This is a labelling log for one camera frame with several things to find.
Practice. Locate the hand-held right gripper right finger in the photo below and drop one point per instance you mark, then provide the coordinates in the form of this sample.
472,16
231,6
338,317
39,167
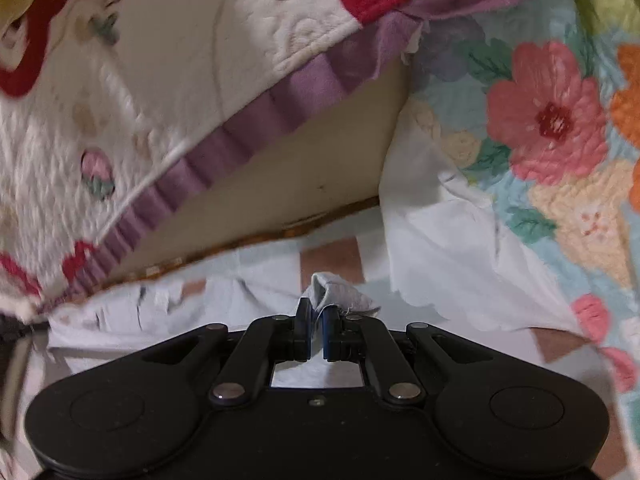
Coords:
328,328

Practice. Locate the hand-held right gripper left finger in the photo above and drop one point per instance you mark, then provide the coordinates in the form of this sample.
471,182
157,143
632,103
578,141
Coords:
303,331

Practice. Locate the pale blue garment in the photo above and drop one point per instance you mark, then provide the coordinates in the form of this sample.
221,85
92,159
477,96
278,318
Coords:
334,294

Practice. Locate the pale checked bedsheet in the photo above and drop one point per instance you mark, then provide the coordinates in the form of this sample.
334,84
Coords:
235,292

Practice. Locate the beige mattress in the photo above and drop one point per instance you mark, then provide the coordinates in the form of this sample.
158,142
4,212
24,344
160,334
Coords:
310,170

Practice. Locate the floral quilt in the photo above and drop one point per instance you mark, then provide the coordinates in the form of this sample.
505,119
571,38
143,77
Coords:
545,125

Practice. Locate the white quilted blanket purple trim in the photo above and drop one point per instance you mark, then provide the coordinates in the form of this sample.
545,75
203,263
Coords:
165,60

